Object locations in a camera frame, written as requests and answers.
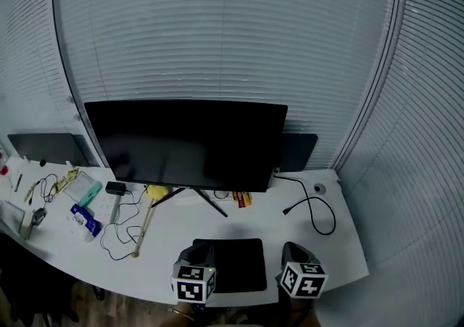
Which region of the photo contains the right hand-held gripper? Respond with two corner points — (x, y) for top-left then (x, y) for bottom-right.
(275, 241), (329, 299)

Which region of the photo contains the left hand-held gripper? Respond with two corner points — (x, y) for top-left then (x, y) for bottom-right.
(171, 244), (218, 306)

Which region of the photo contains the black mouse pad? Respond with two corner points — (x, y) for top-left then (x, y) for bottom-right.
(191, 238), (268, 294)

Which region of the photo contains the person's right forearm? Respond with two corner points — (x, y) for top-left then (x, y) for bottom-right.
(278, 291), (322, 327)

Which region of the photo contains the white desk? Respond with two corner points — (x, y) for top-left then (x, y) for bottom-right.
(0, 156), (370, 308)

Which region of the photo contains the wooden stick with yellow head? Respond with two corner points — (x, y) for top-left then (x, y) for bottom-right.
(130, 184), (170, 260)

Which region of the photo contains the black monitor stand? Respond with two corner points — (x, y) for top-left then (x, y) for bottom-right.
(150, 187), (229, 218)

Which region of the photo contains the red and yellow packet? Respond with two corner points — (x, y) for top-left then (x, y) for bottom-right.
(232, 191), (253, 209)

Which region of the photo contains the white paper sheet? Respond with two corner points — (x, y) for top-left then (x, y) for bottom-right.
(92, 193), (120, 220)

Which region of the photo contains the black power adapter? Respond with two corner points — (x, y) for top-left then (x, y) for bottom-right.
(105, 181), (128, 196)

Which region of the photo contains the blue and white box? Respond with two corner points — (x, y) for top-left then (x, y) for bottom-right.
(70, 203), (104, 239)

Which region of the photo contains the mint green case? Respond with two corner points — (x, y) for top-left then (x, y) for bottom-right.
(78, 181), (104, 208)

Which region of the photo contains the black computer monitor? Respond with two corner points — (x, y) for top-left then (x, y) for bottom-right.
(83, 99), (289, 194)

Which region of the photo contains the yellow printed packet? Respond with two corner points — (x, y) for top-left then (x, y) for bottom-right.
(52, 167), (80, 192)

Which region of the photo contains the clear plastic box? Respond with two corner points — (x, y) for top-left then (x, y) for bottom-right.
(0, 200), (26, 235)

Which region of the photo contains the white window blind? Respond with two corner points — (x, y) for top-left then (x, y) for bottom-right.
(0, 0), (464, 327)

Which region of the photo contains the black cable with plug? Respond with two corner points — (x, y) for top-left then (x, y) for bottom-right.
(273, 173), (336, 236)

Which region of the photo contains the thin black adapter cable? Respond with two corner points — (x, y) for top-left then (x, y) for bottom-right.
(99, 184), (150, 262)

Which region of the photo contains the black coiled earphone cable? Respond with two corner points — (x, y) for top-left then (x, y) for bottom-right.
(28, 173), (59, 210)

